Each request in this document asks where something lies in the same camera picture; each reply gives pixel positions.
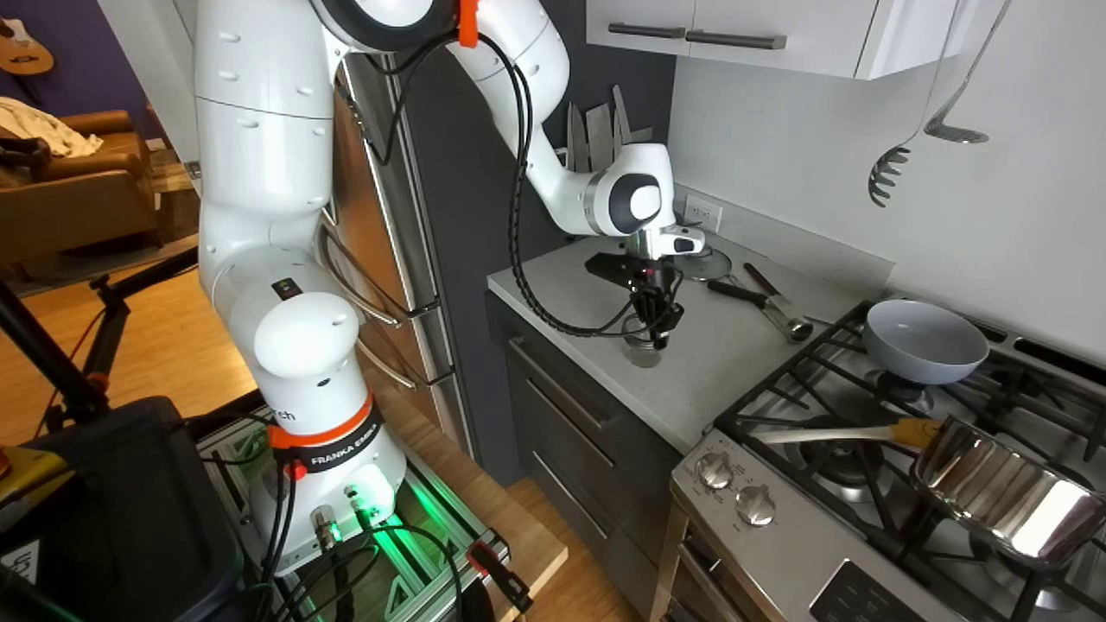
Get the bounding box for black box on cart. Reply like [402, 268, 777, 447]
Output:
[0, 398, 249, 622]

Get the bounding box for brown armchair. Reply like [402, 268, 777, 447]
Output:
[0, 96, 196, 266]

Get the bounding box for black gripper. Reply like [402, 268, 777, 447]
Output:
[583, 252, 685, 345]

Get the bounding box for stainless steel pot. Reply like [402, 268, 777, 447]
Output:
[913, 418, 1104, 566]

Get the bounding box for grey drawer cabinet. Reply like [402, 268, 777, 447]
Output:
[490, 302, 677, 615]

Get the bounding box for stainless steel refrigerator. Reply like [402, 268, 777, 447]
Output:
[328, 55, 470, 449]

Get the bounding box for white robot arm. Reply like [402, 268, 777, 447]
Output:
[193, 0, 703, 578]

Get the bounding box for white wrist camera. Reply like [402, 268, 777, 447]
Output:
[644, 225, 704, 258]

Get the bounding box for knives on magnetic strip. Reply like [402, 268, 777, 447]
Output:
[559, 90, 648, 174]

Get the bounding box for glass pot lid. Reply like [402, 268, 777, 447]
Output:
[677, 245, 734, 280]

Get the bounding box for gas stove range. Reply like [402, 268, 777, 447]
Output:
[650, 304, 1106, 622]

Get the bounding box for white upper cabinet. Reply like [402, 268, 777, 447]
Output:
[587, 0, 969, 78]

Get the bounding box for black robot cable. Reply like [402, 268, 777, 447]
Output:
[341, 31, 636, 338]

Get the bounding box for black handled kitchen utensil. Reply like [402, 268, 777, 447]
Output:
[710, 261, 813, 343]

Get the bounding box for hanging black pasta spoon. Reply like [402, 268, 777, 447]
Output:
[864, 0, 1014, 206]

